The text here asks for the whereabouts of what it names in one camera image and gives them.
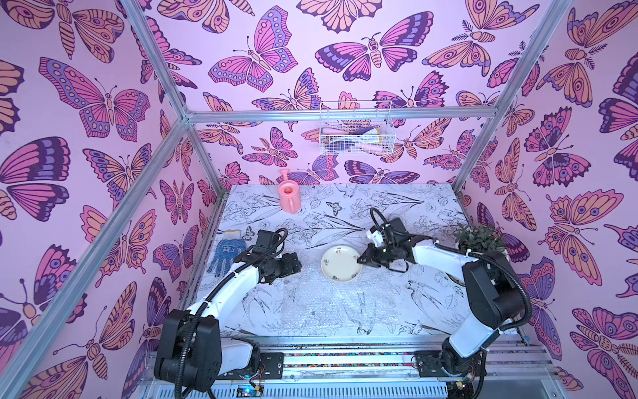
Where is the cream dinner plate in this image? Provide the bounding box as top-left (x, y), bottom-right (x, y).
top-left (320, 245), bottom-right (363, 283)

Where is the clear bubble wrap sheet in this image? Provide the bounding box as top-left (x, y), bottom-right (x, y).
top-left (250, 265), bottom-right (410, 337)

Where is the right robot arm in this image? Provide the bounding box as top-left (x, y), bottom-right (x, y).
top-left (357, 230), bottom-right (533, 377)

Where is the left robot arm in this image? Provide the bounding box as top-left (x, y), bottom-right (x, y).
top-left (154, 251), bottom-right (302, 398)

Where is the blue work glove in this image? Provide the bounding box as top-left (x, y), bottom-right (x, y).
top-left (206, 230), bottom-right (247, 278)

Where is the pink watering can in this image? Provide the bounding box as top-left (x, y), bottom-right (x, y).
top-left (277, 169), bottom-right (302, 214)

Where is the potted green plant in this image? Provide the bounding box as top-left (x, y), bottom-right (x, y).
top-left (455, 224), bottom-right (506, 253)

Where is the green circuit board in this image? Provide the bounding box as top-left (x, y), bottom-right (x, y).
top-left (236, 384), bottom-right (264, 398)

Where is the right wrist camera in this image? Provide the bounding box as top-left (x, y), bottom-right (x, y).
top-left (367, 218), bottom-right (410, 248)

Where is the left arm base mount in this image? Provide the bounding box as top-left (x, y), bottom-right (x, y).
top-left (217, 352), bottom-right (284, 381)

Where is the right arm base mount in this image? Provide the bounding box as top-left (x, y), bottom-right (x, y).
top-left (413, 349), bottom-right (486, 379)

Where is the white wire basket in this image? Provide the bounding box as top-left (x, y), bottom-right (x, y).
top-left (317, 100), bottom-right (396, 156)

